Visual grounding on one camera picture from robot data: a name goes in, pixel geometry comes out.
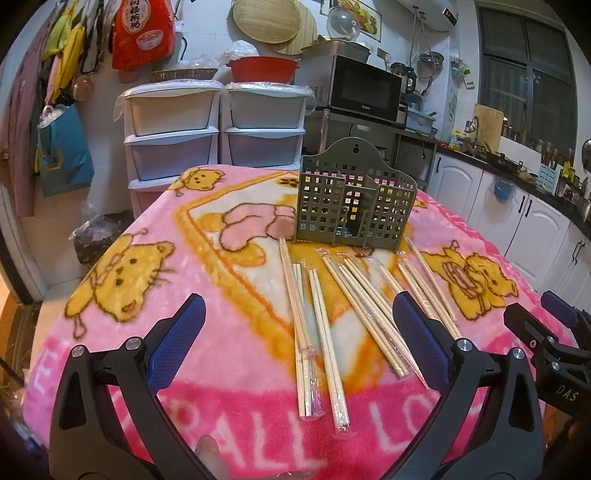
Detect white water heater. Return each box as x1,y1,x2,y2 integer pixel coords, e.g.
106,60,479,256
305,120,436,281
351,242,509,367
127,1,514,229
397,0,460,32

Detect black microwave oven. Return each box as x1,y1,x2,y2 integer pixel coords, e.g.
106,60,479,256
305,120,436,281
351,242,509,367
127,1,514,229
295,54,403,124

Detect metal shelf rack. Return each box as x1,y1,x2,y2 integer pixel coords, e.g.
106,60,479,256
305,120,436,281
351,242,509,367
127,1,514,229
302,108,439,185

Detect red shopping bag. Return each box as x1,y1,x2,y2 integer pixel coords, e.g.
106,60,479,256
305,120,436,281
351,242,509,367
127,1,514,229
111,0,177,71

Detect wooden cutting board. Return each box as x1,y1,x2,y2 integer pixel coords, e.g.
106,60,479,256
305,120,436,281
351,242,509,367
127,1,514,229
472,104,505,148

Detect glass pot lid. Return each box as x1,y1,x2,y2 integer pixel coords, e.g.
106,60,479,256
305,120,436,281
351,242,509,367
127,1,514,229
325,7,362,40

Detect slatted bamboo round mat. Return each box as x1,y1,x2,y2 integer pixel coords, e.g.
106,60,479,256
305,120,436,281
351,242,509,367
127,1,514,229
270,0,318,56

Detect brown wicker basket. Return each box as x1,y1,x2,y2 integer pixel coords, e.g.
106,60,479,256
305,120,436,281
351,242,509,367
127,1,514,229
150,68,219,84

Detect light blue appliance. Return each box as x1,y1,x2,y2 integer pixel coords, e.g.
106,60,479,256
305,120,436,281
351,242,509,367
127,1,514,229
405,108,437,134

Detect grey plastic utensil holder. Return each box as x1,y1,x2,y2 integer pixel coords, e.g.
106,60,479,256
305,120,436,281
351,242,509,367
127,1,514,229
295,137,419,254

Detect pile of chopsticks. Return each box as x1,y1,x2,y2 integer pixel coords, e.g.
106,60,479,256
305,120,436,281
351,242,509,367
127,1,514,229
277,236,462,439

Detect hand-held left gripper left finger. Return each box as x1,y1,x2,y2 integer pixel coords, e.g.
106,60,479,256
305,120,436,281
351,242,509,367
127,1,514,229
48,293,206,480

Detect yellow hanging cloth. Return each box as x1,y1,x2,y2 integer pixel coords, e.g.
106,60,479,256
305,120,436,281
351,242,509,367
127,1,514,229
41,0,86,100

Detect food wall poster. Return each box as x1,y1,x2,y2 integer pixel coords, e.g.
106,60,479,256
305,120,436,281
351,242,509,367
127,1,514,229
329,0,384,37

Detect dark window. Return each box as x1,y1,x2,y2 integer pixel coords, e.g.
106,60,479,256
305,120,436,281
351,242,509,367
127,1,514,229
475,4,580,139

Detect blue bag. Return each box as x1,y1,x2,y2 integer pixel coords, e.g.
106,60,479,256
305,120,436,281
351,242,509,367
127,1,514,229
38,104,95,198

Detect black blender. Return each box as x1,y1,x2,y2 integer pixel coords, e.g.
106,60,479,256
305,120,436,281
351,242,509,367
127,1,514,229
390,62,416,95

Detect hanging steel pot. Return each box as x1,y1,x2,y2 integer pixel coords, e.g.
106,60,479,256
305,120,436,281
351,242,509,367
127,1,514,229
418,51,445,79

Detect pink hanging garment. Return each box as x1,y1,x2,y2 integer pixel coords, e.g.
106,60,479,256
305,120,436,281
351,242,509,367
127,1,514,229
4,28,51,217

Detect row of seasoning bottles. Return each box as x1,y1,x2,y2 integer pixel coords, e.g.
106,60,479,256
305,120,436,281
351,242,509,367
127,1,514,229
501,122,575,162

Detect white wall organiser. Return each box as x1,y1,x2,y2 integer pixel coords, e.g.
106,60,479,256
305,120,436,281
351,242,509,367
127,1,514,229
450,58,476,90

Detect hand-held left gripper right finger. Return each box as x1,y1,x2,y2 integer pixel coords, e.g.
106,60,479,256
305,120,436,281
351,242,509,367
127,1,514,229
392,291,550,480

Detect pink printed blanket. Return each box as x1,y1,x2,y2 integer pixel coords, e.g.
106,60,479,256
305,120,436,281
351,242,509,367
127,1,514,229
21,164,578,467

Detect black wok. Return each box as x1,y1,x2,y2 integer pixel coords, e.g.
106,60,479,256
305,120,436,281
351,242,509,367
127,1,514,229
485,150,522,174

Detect woven bamboo round tray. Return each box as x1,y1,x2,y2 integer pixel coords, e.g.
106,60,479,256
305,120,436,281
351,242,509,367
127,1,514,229
232,0,301,44

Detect dark plastic bag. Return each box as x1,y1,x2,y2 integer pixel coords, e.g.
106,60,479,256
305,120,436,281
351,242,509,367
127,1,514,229
69,212,134,266

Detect person's left hand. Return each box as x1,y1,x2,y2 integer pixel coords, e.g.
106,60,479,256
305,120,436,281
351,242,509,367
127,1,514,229
196,435,232,480

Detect white kitchen cabinets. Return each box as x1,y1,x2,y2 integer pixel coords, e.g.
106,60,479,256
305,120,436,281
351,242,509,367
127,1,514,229
427,152,591,301

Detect white plastic bag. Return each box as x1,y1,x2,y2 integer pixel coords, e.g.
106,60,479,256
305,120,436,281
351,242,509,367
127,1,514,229
222,41,259,63

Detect white plastic drawer tower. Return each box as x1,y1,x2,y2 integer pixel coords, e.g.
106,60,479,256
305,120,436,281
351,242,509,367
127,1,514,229
119,79,223,217
223,82,315,168

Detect red plastic basin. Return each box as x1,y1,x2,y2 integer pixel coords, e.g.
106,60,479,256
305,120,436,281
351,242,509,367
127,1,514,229
227,56,301,85

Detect steel tray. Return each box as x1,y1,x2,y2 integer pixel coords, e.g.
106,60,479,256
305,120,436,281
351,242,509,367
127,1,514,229
301,39,372,64

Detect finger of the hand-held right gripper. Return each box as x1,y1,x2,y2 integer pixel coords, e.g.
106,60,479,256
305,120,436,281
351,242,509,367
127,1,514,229
541,290,591,333
502,302,563,359

